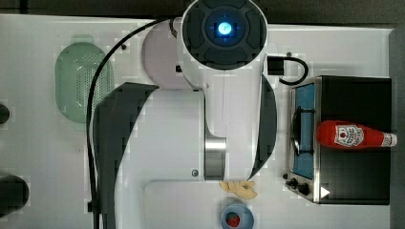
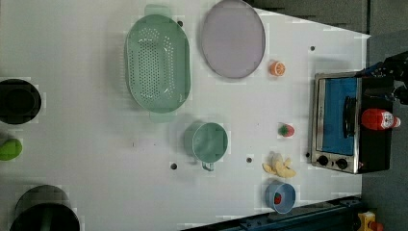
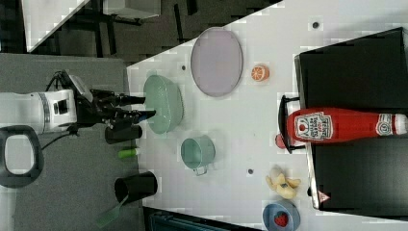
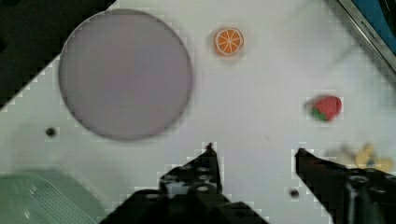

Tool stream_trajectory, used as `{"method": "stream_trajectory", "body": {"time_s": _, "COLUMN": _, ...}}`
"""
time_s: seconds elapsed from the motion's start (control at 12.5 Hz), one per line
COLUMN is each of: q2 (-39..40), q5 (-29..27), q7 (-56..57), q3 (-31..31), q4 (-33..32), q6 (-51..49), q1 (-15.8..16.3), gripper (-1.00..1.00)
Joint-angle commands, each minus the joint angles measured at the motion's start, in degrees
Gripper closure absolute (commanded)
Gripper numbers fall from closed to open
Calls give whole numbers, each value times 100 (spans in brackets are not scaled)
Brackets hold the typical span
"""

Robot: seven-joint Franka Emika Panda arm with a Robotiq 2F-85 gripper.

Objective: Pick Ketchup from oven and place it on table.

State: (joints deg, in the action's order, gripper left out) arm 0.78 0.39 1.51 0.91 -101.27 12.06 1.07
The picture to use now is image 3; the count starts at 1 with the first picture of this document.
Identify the red strawberry toy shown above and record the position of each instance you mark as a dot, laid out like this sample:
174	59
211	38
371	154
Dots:
279	141

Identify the green plastic colander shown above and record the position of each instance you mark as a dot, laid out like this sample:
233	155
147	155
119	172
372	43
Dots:
164	97

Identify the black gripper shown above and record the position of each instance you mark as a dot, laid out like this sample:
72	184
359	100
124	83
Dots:
104	107

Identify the black toaster oven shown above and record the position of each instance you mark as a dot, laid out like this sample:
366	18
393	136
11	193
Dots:
366	177

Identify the green marker pen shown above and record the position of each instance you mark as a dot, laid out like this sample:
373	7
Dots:
128	153

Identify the purple round plate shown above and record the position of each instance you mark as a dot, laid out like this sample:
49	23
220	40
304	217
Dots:
216	62

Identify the green metal cup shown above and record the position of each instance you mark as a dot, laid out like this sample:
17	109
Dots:
197	153

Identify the black cup with spatula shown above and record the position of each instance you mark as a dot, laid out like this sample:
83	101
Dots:
136	187

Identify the orange slice toy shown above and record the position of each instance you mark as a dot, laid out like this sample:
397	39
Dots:
259	73

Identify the peeled banana toy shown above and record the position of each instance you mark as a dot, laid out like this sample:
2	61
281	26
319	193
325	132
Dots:
281	184

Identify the blue bowl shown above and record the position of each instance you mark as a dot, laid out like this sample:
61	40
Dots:
281	206

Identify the red ketchup bottle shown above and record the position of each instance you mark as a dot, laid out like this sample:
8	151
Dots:
330	125

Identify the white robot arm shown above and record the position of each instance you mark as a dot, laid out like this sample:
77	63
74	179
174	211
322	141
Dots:
25	117

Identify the strawberry toy in bowl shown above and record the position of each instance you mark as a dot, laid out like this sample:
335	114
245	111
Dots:
281	219

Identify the green spatula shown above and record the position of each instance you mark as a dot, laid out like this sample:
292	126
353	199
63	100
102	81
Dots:
107	217

